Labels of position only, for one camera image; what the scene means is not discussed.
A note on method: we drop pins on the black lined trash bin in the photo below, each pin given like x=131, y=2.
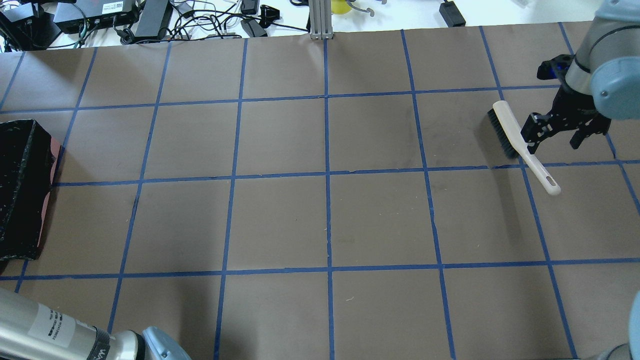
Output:
x=28, y=160

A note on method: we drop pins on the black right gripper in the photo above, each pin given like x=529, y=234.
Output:
x=571, y=106

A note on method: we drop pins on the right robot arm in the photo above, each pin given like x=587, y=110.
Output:
x=599, y=82

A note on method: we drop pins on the aluminium frame post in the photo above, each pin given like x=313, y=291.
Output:
x=320, y=16

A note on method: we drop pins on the black power adapter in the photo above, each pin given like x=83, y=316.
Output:
x=451, y=14

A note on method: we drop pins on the white hand brush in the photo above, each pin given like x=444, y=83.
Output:
x=513, y=145

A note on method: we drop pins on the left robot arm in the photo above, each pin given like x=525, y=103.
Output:
x=30, y=330

